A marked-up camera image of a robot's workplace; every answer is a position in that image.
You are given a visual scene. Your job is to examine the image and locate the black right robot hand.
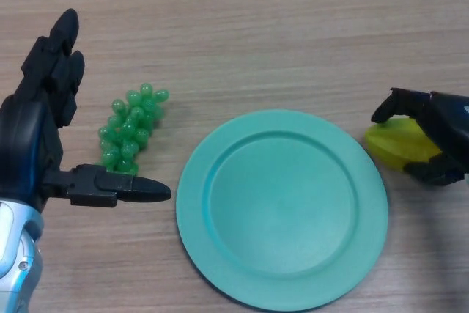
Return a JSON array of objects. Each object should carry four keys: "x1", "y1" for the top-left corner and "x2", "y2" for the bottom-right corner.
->
[{"x1": 370, "y1": 87, "x2": 469, "y2": 186}]

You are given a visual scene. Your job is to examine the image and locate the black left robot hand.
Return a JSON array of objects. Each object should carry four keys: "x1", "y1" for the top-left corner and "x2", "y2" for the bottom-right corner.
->
[{"x1": 0, "y1": 8, "x2": 172, "y2": 213}]

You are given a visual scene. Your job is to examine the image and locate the yellow starfruit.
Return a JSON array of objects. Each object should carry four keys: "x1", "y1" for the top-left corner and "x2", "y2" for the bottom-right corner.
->
[{"x1": 364, "y1": 117, "x2": 444, "y2": 174}]

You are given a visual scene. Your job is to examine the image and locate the teal round plate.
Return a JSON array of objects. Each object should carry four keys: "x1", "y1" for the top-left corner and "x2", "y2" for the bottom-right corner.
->
[{"x1": 175, "y1": 108, "x2": 389, "y2": 302}]

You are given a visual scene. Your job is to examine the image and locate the green grape bunch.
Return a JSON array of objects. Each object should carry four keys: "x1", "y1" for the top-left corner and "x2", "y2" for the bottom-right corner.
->
[{"x1": 97, "y1": 82, "x2": 171, "y2": 175}]

